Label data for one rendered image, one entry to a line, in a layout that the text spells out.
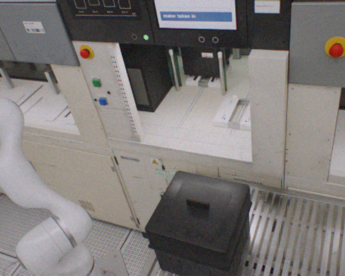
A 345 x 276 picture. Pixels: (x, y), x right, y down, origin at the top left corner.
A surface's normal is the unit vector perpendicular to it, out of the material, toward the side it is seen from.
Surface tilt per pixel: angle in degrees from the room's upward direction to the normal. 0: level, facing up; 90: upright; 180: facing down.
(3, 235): 0
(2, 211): 0
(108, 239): 0
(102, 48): 90
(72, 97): 90
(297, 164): 90
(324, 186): 90
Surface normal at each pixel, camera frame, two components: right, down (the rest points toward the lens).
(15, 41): -0.39, 0.64
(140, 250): -0.16, -0.75
